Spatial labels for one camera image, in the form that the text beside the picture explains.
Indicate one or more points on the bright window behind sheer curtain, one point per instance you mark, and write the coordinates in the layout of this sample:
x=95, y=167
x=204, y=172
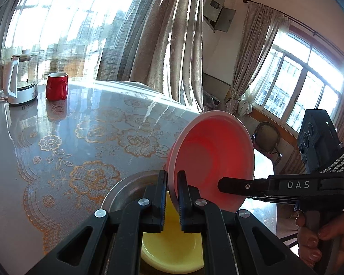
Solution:
x=51, y=11

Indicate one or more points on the yellow plastic bowl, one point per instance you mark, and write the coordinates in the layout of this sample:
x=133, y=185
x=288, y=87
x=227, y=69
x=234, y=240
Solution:
x=166, y=249

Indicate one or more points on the large beige curtain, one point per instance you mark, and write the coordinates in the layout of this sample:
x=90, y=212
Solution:
x=166, y=48

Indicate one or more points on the round-back dark chair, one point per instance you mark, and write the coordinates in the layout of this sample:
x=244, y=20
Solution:
x=268, y=137

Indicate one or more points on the person's right hand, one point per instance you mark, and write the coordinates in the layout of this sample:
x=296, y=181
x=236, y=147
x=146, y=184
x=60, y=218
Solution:
x=306, y=243

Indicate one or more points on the white glass electric kettle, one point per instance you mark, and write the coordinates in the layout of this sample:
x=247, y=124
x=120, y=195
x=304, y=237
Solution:
x=10, y=77

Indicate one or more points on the floral lace tablecloth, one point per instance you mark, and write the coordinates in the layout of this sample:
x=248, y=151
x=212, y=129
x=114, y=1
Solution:
x=89, y=154

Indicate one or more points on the grey wall electrical box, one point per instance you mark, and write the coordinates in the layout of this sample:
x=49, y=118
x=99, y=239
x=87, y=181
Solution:
x=219, y=11

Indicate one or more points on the red mug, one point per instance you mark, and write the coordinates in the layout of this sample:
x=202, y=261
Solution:
x=56, y=88

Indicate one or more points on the sheer white curtain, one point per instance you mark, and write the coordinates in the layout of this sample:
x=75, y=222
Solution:
x=74, y=20

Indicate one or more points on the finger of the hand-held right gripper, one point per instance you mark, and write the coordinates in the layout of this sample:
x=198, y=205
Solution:
x=240, y=186

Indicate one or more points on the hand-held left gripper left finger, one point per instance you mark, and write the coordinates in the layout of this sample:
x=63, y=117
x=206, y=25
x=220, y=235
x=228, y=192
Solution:
x=162, y=206

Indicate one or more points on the tied beige curtain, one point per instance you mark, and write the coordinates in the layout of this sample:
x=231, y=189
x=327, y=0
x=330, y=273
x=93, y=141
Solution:
x=255, y=48

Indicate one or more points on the brown wooden chair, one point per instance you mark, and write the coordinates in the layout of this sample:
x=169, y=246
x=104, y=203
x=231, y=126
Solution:
x=293, y=163

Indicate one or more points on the grid-pane window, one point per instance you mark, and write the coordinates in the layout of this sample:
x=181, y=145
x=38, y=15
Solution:
x=298, y=91

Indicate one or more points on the dark cloth bundle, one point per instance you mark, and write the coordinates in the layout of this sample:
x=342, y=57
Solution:
x=212, y=100

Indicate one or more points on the dark curtain rod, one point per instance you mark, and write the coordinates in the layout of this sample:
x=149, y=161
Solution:
x=304, y=27

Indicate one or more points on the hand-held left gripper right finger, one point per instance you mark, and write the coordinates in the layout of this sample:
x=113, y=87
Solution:
x=181, y=206

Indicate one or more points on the red plastic bowl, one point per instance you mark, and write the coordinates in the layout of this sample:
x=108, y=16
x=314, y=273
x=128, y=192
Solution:
x=218, y=154

